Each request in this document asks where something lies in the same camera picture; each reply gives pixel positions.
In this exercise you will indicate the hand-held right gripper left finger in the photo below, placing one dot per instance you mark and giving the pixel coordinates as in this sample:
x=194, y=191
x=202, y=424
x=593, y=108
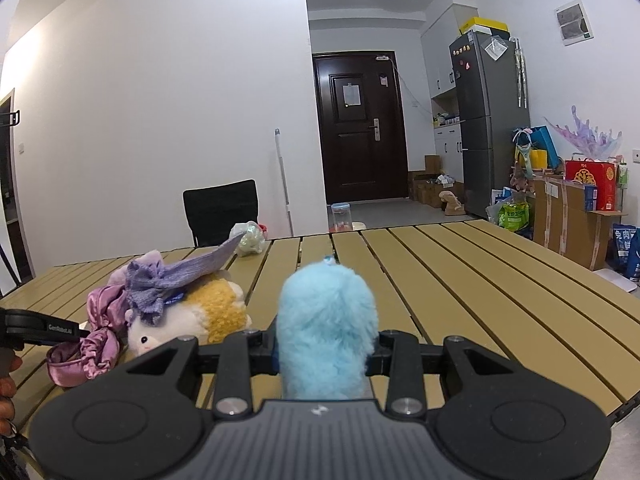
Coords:
x=235, y=375

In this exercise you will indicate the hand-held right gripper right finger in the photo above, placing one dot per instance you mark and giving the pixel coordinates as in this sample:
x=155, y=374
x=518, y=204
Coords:
x=407, y=375

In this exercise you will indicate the yellow and white plush toy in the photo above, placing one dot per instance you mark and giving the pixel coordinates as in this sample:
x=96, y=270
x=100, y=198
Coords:
x=220, y=310

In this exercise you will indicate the pink satin scrunchie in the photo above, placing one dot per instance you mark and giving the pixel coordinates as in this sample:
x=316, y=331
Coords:
x=102, y=310

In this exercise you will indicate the light blue plush toy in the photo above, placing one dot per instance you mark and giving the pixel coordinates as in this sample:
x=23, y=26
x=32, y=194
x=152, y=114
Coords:
x=325, y=325

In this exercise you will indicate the purple knit cloth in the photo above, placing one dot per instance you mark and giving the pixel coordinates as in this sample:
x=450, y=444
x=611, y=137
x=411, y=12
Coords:
x=165, y=280

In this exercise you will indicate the clear plastic bag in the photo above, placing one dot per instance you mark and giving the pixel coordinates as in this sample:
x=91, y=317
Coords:
x=248, y=240

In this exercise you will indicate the person's left hand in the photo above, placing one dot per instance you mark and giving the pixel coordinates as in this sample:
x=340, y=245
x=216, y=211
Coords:
x=7, y=395

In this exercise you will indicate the folding slatted table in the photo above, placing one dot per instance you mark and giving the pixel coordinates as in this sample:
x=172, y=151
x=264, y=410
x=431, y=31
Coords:
x=450, y=285

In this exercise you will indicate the pale floor tray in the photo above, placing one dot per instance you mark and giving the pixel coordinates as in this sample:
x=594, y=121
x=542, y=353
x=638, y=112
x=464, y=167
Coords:
x=357, y=225

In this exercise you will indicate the black folding chair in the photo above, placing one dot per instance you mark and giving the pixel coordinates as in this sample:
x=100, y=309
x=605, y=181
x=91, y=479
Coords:
x=220, y=215

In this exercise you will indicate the clear plastic jar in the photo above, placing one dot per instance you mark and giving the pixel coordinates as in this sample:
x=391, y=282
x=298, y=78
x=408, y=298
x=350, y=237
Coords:
x=340, y=217

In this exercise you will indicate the brown plush toy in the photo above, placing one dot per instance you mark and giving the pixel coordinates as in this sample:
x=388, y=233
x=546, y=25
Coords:
x=451, y=204

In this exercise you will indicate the small cardboard boxes pile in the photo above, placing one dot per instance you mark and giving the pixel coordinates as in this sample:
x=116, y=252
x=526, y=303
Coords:
x=427, y=185

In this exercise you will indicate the green plastic bag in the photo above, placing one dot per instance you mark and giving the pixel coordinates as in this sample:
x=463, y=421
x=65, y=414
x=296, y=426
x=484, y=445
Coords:
x=515, y=216

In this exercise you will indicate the large taped cardboard box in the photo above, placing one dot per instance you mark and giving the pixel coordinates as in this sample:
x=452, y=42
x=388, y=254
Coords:
x=570, y=230

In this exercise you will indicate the white floor scale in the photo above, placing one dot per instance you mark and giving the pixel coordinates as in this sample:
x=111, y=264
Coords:
x=617, y=280

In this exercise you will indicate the white base cabinet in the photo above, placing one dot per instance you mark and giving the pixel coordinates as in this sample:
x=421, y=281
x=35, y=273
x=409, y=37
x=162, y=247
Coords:
x=448, y=147

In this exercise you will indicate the dark brown door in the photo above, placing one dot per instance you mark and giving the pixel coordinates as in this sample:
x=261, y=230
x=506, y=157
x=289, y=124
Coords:
x=357, y=130

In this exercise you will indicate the blue printed bag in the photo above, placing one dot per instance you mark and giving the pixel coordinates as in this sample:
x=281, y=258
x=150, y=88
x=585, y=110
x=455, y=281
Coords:
x=627, y=252

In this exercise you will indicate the yellow gift bag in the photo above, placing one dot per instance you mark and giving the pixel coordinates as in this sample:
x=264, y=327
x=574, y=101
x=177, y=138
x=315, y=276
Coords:
x=539, y=160

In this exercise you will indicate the grey refrigerator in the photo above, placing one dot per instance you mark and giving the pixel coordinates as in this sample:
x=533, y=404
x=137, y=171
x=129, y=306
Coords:
x=487, y=135

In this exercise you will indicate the red gift box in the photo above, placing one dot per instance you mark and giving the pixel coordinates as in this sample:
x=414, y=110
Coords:
x=592, y=185

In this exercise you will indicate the blue gift bag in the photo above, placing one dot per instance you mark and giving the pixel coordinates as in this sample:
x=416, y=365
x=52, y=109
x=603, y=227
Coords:
x=547, y=140

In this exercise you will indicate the purple translucent decoration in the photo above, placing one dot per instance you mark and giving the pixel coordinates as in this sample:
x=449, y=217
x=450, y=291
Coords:
x=585, y=132

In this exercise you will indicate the pale hanging strips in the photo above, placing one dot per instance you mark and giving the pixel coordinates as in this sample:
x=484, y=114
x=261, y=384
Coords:
x=521, y=72

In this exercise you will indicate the yellow flat box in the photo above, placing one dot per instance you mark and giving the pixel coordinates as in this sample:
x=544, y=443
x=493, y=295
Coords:
x=485, y=27

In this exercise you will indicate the white electrical panel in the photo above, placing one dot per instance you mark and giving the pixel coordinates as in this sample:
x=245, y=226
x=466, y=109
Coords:
x=574, y=24

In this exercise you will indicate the white wall cabinet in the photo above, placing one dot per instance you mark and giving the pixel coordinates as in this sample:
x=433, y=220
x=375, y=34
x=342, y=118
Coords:
x=445, y=55

